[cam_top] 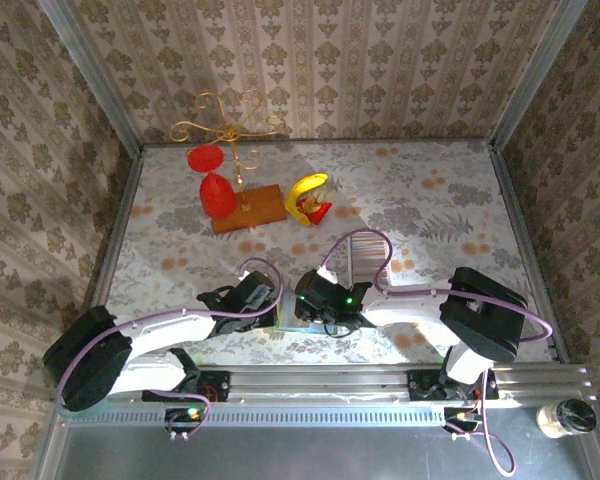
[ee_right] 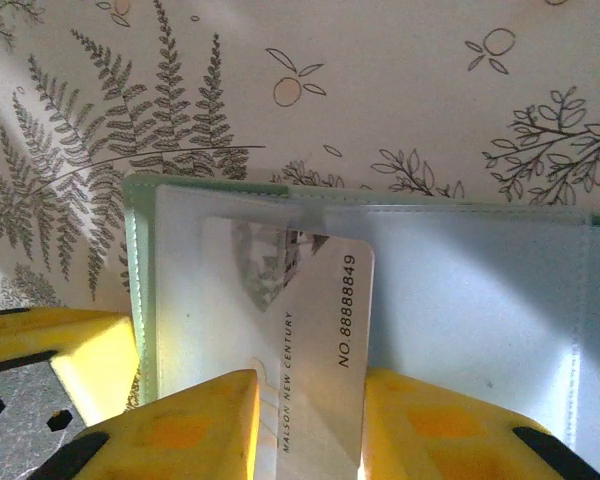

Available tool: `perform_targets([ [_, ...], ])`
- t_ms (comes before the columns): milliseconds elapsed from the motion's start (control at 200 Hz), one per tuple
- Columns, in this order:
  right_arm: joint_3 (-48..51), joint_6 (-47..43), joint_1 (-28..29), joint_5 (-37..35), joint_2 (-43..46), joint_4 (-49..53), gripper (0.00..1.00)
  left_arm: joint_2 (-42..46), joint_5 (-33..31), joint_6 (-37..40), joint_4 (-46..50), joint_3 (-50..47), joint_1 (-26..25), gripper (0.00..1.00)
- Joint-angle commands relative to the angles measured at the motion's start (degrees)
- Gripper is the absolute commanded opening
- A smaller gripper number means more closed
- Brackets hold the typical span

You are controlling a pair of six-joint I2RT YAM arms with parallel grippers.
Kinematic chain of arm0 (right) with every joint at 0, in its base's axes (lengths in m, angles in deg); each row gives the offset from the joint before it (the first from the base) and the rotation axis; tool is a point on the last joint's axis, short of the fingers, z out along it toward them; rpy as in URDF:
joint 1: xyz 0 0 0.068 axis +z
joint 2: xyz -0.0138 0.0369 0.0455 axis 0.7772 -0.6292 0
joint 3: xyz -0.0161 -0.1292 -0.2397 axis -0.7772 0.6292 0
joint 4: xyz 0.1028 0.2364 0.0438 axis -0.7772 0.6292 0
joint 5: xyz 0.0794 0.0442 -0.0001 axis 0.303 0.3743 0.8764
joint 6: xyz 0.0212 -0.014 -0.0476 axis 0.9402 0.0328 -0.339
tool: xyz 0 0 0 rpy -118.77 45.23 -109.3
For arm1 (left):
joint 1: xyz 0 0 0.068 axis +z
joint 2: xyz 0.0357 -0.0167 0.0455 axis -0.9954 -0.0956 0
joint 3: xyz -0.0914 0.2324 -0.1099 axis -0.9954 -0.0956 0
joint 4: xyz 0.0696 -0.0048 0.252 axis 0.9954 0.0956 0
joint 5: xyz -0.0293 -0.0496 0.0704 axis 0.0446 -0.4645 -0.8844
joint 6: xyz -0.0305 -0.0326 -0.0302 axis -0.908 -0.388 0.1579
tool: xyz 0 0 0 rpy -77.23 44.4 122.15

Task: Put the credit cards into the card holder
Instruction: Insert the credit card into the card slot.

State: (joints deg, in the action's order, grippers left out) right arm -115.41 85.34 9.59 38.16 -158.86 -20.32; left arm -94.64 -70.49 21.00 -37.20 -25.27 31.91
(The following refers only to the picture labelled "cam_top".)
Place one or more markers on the glass bottle black cap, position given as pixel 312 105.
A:
pixel 567 417

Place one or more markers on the white plastic basket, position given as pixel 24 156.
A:
pixel 392 277

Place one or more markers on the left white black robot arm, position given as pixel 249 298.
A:
pixel 165 332

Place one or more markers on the red goblet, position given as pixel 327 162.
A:
pixel 219 197

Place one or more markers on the yellow banana toy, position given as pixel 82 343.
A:
pixel 296 195

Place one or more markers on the aluminium front rail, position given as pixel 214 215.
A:
pixel 330 385

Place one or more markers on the aluminium frame post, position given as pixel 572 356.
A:
pixel 92 75
pixel 532 75

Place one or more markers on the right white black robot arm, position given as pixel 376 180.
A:
pixel 480 315

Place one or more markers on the small circuit board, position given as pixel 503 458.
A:
pixel 460 415
pixel 192 414

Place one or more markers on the red white doll figurine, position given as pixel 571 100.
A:
pixel 317 206

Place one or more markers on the aluminium table edge rail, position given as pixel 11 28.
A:
pixel 526 250
pixel 112 245

